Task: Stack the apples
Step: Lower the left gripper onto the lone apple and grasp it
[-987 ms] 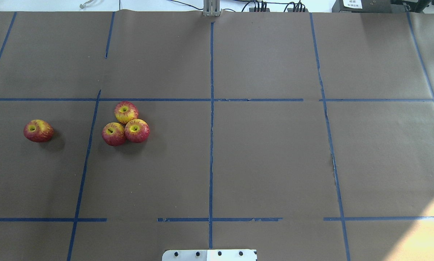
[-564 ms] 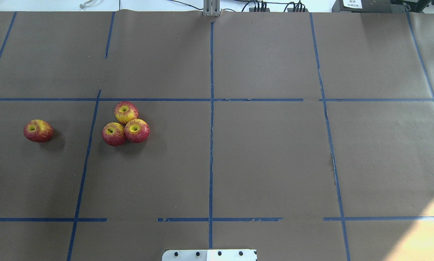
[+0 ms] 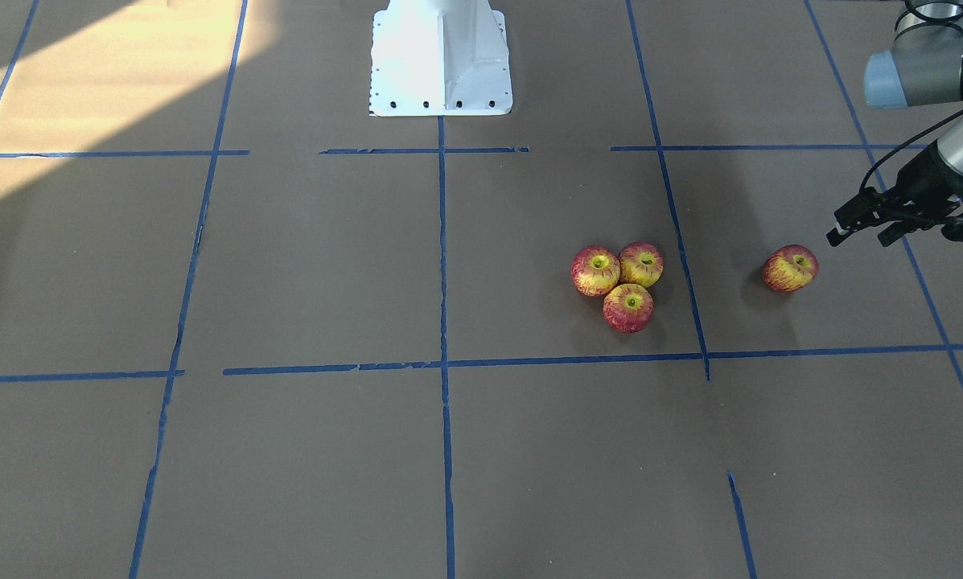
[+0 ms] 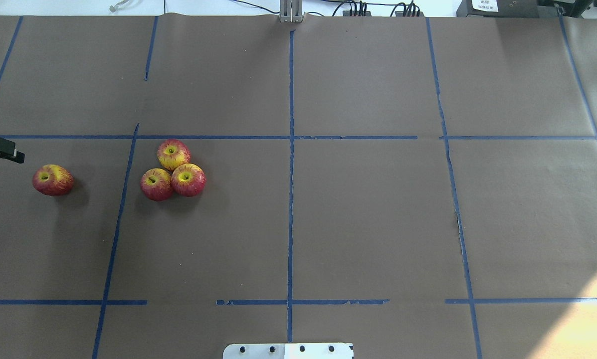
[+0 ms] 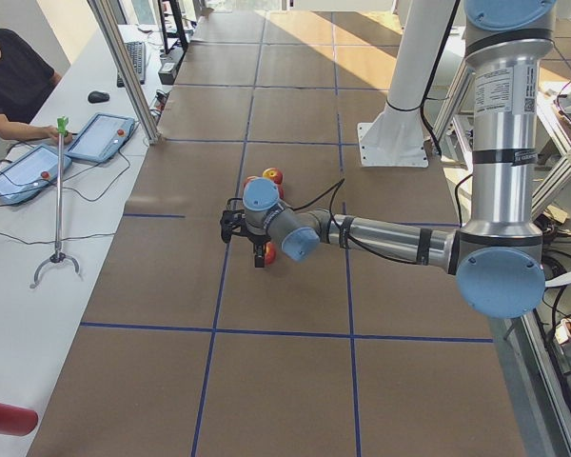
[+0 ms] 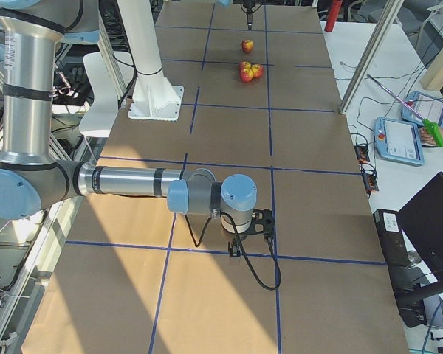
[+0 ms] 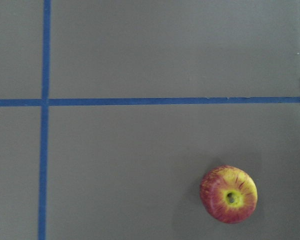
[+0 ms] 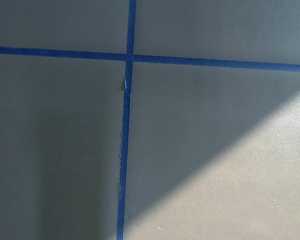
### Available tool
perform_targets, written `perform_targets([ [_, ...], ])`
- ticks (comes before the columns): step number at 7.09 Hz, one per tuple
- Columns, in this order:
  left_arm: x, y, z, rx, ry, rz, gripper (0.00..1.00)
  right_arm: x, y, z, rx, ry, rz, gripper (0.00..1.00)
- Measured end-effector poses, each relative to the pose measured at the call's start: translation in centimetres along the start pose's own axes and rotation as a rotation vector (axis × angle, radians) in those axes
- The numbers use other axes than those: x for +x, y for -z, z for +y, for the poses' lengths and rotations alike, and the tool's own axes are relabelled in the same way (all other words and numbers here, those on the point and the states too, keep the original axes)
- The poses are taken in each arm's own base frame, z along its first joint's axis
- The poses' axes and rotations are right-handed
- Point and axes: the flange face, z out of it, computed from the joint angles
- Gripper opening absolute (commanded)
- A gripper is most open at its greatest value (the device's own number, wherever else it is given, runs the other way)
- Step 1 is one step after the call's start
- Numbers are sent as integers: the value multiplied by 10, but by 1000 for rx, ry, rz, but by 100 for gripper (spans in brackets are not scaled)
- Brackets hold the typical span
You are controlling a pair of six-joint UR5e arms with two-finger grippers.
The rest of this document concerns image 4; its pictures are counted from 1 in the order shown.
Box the lone red yellow apple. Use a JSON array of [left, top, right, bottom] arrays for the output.
[[32, 164, 75, 197]]

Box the apple toward arm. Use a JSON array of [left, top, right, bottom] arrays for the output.
[[0, 137, 174, 201]]

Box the apple nearest robot base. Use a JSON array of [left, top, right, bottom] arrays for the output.
[[171, 164, 206, 197]]

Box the apple nearest table edge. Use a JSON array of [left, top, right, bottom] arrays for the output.
[[156, 139, 191, 172]]

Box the black computer box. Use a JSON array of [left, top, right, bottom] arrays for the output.
[[456, 0, 539, 18]]

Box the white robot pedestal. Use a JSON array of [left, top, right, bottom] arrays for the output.
[[222, 342, 355, 359]]

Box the aluminium frame post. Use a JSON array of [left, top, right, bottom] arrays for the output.
[[278, 0, 305, 23]]

